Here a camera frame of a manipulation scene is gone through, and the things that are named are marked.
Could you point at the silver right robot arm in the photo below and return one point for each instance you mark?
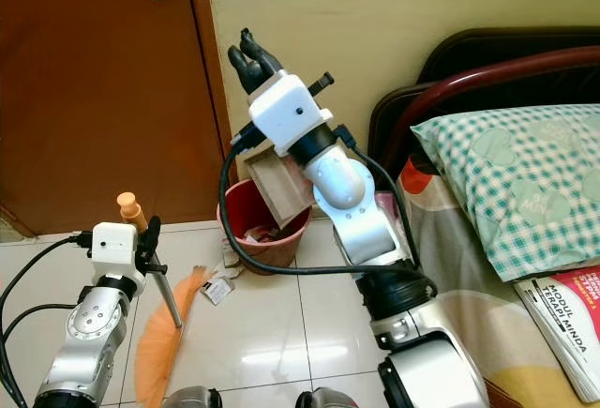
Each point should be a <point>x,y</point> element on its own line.
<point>366,225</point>

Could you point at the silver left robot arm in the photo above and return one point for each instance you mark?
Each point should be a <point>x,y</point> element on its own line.
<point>84,333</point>

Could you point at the white paper tag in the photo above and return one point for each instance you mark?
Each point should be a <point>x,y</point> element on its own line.
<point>218,291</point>

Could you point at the small white scrap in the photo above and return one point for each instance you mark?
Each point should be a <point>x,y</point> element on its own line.
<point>230,256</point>

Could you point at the colourful wrapper rubbish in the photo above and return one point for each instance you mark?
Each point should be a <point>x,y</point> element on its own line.
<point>258,234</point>

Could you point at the red plastic rubbish bin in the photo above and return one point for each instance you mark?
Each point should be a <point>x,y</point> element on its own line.
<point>267,253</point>

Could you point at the brown cardboard box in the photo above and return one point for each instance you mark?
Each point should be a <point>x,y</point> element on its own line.
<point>281,188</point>

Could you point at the grey left robot leg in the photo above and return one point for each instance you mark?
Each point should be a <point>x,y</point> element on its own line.
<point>192,399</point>

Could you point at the brown wooden door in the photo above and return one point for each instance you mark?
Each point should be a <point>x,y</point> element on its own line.
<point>94,98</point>

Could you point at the dark wooden bed headboard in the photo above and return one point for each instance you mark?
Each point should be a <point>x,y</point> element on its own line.
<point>487,61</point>

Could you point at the dark right robot leg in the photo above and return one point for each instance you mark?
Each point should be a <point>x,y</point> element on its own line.
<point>333,399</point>

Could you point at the beige patterned bed sheet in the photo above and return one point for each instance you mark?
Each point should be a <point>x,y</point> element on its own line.
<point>459,258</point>

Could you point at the green checked pillow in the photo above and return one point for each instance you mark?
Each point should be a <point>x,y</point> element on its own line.
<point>516,183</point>

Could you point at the red white printed book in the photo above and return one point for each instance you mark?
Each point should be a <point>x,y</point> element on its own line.
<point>572,324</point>

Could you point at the brown door frame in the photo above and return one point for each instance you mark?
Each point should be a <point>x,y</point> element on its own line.
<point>208,61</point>

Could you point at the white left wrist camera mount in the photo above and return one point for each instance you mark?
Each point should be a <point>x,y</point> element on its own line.
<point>114,249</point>

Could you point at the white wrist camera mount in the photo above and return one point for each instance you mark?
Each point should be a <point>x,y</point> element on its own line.
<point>114,249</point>
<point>286,108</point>

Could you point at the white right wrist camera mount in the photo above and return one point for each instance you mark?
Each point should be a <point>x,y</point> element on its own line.
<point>286,108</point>

